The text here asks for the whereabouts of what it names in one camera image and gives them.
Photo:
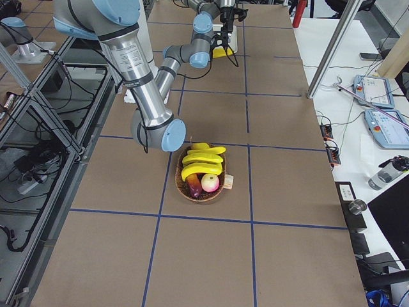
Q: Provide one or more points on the paper tag on basket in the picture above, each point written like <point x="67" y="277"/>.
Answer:
<point x="228" y="181"/>

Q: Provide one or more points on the reacher grabber stick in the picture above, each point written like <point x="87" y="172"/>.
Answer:
<point x="371" y="105"/>

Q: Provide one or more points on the woven wicker basket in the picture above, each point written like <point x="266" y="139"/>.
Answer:
<point x="183" y="188"/>

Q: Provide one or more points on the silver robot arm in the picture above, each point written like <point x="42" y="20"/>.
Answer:
<point x="117" y="26"/>
<point x="26" y="49"/>

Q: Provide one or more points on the yellow banana moved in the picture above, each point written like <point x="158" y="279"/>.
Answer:
<point x="202" y="157"/>
<point x="220" y="52"/>

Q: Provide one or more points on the orange circuit board upper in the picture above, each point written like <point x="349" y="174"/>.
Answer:
<point x="326" y="131"/>

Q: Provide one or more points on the upper teach pendant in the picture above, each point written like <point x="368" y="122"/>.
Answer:
<point x="376" y="90"/>

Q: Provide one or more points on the teach pendant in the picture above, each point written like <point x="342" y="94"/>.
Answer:
<point x="376" y="90"/>
<point x="387" y="128"/>

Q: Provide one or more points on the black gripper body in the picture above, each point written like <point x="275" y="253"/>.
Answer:
<point x="225" y="16"/>

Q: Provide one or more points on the clear water bottle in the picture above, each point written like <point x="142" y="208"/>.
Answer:
<point x="389" y="171"/>

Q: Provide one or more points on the yellow banana basket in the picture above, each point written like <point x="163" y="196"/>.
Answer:
<point x="206" y="148"/>
<point x="201" y="167"/>

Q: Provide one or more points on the yellow banana rear basket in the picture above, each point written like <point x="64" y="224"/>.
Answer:
<point x="206" y="148"/>

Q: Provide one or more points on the lower teach pendant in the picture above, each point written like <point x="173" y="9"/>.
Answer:
<point x="387" y="128"/>

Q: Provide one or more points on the white pedestal column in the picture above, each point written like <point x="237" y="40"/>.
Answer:
<point x="144" y="39"/>

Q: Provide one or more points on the small steel cup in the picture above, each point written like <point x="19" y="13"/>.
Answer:
<point x="357" y="206"/>

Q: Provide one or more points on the red orange mango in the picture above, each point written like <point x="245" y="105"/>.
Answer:
<point x="194" y="185"/>

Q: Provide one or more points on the red fire extinguisher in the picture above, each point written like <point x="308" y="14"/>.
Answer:
<point x="300" y="7"/>

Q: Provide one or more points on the yellow banana front basket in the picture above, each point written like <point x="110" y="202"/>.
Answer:
<point x="201" y="167"/>

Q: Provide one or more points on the white rectangular plastic tray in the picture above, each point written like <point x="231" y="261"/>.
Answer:
<point x="232" y="40"/>

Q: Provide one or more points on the aluminium frame post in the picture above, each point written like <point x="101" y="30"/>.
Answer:
<point x="340" y="31"/>

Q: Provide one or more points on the orange circuit board lower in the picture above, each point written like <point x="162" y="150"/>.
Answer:
<point x="333" y="155"/>

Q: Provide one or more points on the orange circuit board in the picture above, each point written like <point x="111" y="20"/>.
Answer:
<point x="326" y="131"/>
<point x="333" y="155"/>

